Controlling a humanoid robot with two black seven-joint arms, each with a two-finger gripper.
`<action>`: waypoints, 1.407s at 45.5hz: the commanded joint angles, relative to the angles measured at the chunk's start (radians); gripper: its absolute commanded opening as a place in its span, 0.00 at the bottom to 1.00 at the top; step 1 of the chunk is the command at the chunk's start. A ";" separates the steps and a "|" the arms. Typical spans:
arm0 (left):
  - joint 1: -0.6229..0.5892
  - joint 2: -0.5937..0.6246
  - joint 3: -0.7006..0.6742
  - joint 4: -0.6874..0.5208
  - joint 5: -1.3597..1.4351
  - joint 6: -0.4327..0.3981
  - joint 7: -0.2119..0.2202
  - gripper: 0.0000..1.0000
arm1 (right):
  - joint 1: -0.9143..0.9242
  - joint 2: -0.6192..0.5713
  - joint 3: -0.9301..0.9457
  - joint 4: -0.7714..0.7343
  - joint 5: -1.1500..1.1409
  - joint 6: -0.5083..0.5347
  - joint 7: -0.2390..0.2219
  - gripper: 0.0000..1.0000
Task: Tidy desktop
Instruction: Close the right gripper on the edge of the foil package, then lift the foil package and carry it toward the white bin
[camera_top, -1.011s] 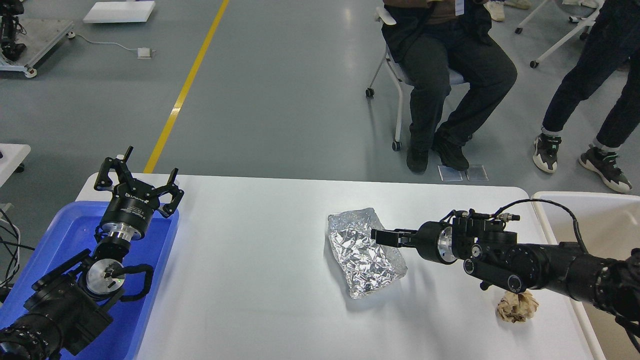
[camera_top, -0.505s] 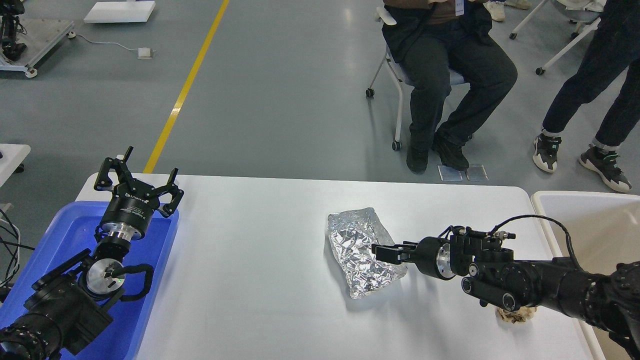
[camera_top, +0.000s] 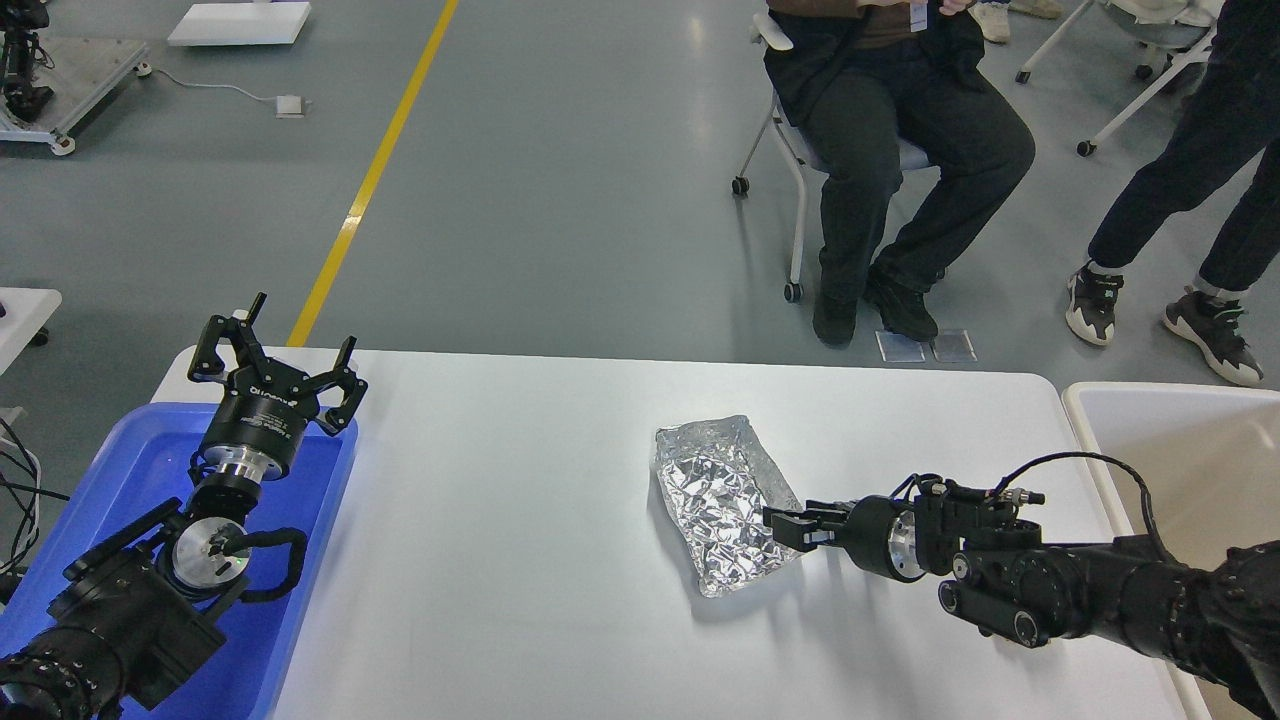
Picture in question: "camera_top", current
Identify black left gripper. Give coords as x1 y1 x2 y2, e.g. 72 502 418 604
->
187 292 369 478

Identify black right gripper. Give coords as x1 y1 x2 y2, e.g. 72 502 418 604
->
764 496 925 583

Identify aluminium foil tray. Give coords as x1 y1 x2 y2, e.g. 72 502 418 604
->
654 415 803 598

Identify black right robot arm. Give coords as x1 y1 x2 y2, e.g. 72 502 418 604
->
763 474 1279 719

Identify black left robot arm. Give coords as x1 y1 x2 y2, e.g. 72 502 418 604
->
3 293 369 719

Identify blue plastic bin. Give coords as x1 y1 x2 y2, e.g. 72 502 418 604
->
0 402 360 720

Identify clear floor plate left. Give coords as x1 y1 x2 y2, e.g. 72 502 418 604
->
876 331 927 363

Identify clear floor plate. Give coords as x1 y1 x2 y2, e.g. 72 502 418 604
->
876 331 927 363
931 329 978 364

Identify clear floor plate right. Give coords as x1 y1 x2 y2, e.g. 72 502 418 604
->
931 329 978 364

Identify white side table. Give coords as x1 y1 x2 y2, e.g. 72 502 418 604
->
1 287 61 374

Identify white flat board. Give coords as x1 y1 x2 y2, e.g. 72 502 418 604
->
166 1 312 47

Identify metal wheeled platform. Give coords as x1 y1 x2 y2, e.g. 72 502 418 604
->
1 1 152 156

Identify white office chair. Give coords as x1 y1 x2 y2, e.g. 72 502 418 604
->
730 12 933 304

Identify beige plastic bin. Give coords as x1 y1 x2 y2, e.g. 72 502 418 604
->
1061 380 1280 720

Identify seated person in black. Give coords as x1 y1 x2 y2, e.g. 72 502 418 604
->
764 1 1036 347

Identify standing person black trousers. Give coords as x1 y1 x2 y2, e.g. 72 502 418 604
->
1065 1 1279 387

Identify white rolling chair base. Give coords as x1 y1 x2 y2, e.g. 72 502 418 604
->
1015 1 1224 158

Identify white power adapter cable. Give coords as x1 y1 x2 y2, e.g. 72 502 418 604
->
136 61 308 120

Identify black cables bundle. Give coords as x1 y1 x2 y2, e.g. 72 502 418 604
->
0 416 70 582

